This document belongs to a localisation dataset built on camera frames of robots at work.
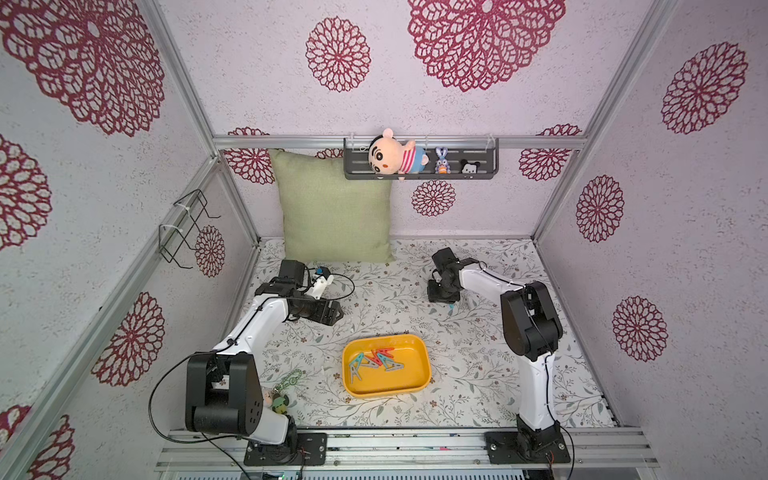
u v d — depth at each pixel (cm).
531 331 55
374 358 88
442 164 91
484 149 93
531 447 65
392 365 87
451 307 100
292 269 70
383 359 88
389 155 85
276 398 80
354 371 85
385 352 90
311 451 73
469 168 92
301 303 74
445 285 84
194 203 82
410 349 91
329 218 100
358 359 88
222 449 73
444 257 85
